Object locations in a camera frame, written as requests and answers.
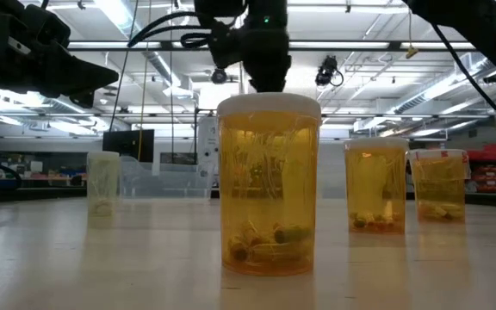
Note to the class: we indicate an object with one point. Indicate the red storage bins shelf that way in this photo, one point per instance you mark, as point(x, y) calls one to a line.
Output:
point(495, 165)

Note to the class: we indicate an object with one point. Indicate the white cabinet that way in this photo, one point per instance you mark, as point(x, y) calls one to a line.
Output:
point(208, 146)

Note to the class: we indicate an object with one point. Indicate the black aluminium table frame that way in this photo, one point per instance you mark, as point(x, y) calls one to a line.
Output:
point(37, 196)

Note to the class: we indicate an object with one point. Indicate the white ball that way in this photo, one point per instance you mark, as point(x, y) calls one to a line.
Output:
point(269, 194)

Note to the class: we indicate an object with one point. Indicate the small clear pill bottle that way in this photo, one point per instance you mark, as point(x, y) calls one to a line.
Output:
point(103, 185)

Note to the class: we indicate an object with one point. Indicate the black monitor screen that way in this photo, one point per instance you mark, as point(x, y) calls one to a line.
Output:
point(127, 145)

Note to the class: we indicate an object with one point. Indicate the black ceiling-hung camera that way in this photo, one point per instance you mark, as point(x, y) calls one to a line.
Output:
point(327, 71)

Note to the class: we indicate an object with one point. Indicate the clear plastic bin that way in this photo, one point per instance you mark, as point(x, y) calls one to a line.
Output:
point(166, 183)

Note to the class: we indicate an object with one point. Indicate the yellow hanging hook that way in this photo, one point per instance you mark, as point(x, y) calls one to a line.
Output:
point(411, 52)

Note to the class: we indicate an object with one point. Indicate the cluttered workbench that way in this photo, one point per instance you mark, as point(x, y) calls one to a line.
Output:
point(37, 172)

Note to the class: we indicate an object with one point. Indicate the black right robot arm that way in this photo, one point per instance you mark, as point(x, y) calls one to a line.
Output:
point(467, 21)

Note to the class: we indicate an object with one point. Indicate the round black ceiling sensor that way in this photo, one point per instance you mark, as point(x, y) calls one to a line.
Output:
point(219, 76)

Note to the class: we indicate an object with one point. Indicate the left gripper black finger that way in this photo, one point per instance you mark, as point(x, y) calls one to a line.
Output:
point(82, 100)
point(80, 73)

